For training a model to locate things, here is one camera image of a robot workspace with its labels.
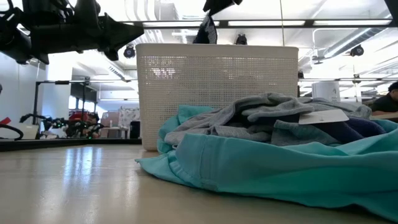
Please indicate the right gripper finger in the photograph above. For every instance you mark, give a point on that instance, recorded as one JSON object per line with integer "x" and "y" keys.
{"x": 217, "y": 3}

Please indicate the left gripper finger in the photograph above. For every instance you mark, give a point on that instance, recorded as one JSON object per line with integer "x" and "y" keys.
{"x": 121, "y": 32}

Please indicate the black underwear grey waistband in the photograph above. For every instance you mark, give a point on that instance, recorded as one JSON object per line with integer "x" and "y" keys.
{"x": 206, "y": 34}

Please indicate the white perforated laundry basket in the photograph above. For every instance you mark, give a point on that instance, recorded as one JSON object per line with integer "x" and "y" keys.
{"x": 202, "y": 93}

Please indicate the grey knit garment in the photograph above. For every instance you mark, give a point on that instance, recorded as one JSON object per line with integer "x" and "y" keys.
{"x": 217, "y": 124}

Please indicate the slate blue garment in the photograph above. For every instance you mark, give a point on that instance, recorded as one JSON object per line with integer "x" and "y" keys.
{"x": 329, "y": 132}

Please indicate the teal garment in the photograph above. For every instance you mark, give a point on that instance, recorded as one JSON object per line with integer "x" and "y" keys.
{"x": 264, "y": 174}

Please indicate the purple cloth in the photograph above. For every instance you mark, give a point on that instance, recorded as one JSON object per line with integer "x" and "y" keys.
{"x": 367, "y": 127}

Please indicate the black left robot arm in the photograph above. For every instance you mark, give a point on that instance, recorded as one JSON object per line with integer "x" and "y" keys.
{"x": 18, "y": 40}

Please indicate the black ceiling spotlight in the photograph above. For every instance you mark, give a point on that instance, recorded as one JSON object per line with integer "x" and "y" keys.
{"x": 357, "y": 51}
{"x": 129, "y": 52}

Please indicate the black horizontal crossbeam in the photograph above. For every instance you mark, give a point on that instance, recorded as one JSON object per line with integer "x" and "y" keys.
{"x": 264, "y": 23}

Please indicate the black metal stand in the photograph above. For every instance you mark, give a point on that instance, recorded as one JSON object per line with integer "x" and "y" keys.
{"x": 59, "y": 82}

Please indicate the cardboard box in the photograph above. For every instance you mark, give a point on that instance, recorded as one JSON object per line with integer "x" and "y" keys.
{"x": 109, "y": 119}

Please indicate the distant black robot arms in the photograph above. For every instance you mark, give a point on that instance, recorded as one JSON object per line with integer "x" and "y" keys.
{"x": 62, "y": 124}

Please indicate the small red object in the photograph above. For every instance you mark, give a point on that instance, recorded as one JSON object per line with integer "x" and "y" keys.
{"x": 4, "y": 120}

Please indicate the white cylindrical container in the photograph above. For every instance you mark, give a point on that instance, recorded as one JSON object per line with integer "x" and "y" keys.
{"x": 326, "y": 91}

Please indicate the person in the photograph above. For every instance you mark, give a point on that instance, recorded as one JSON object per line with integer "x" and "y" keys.
{"x": 385, "y": 102}

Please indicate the distant wooden desk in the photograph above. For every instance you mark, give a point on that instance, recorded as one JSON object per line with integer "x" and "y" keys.
{"x": 385, "y": 116}

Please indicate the black aluminium table frame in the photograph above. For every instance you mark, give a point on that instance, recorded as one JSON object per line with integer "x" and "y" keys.
{"x": 62, "y": 144}

